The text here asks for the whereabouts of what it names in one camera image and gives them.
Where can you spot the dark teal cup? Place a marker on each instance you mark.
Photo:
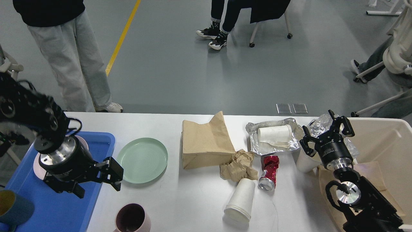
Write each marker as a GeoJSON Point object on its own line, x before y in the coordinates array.
{"type": "Point", "coordinates": [14, 209]}

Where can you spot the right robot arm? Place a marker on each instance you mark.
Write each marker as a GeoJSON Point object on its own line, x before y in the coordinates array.
{"type": "Point", "coordinates": [365, 209]}

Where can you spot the lying white paper cup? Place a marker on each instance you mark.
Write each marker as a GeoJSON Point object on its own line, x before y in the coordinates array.
{"type": "Point", "coordinates": [240, 205]}

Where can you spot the seated person on right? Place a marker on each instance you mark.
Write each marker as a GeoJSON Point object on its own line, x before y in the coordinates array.
{"type": "Point", "coordinates": [396, 109]}

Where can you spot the seated person dark jeans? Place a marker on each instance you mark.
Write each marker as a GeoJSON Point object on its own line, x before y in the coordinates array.
{"type": "Point", "coordinates": [224, 15]}

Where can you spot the standing person grey trousers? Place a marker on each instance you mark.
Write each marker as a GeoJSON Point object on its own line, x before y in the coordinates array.
{"type": "Point", "coordinates": [64, 35]}

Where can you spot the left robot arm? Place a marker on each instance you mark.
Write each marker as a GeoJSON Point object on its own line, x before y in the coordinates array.
{"type": "Point", "coordinates": [39, 113]}

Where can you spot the large brown paper bag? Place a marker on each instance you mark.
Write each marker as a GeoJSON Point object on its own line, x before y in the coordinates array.
{"type": "Point", "coordinates": [206, 144]}

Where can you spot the green plate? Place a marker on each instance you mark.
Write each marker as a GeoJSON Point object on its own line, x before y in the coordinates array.
{"type": "Point", "coordinates": [143, 160]}

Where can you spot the white office chair right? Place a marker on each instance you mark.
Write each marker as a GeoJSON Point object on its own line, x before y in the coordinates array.
{"type": "Point", "coordinates": [397, 57]}

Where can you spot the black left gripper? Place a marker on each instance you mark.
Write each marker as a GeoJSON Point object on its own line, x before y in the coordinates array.
{"type": "Point", "coordinates": [70, 160]}

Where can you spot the floor socket plate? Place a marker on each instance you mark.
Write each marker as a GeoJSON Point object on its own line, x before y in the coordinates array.
{"type": "Point", "coordinates": [283, 109]}
{"type": "Point", "coordinates": [300, 108]}

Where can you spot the crushed red can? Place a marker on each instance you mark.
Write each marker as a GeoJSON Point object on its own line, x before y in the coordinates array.
{"type": "Point", "coordinates": [270, 164]}

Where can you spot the blue plastic tray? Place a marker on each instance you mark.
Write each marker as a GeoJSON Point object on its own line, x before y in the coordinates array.
{"type": "Point", "coordinates": [54, 212]}

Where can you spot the crumpled brown paper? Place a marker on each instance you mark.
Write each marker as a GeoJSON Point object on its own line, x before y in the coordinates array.
{"type": "Point", "coordinates": [239, 167]}

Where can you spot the pink plate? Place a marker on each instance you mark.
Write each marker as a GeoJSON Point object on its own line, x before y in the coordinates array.
{"type": "Point", "coordinates": [40, 172]}

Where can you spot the aluminium foil tray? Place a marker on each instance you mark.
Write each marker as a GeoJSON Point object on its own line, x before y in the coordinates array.
{"type": "Point", "coordinates": [263, 148]}

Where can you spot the paper cup in foil tray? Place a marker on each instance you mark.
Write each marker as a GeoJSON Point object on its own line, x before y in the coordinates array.
{"type": "Point", "coordinates": [275, 134]}

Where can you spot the pink mug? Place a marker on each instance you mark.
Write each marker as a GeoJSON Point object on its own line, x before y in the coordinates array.
{"type": "Point", "coordinates": [132, 218]}

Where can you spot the crumpled aluminium foil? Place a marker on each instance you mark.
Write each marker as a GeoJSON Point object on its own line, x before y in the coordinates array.
{"type": "Point", "coordinates": [322, 124]}

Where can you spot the beige plastic bin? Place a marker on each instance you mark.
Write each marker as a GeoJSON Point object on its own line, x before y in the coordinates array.
{"type": "Point", "coordinates": [388, 142]}

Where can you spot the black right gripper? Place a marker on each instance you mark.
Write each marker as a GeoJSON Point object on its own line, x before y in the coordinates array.
{"type": "Point", "coordinates": [331, 149]}

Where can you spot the floor socket plate left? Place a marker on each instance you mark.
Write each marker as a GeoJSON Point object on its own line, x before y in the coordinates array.
{"type": "Point", "coordinates": [283, 109]}

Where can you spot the upright white paper cup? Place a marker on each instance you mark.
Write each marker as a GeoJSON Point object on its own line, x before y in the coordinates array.
{"type": "Point", "coordinates": [306, 163]}

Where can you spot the flat brown paper bag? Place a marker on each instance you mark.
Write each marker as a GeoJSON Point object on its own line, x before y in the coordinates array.
{"type": "Point", "coordinates": [372, 172]}

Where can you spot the floor socket plate right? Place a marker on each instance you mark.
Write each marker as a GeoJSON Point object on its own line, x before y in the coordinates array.
{"type": "Point", "coordinates": [300, 108]}

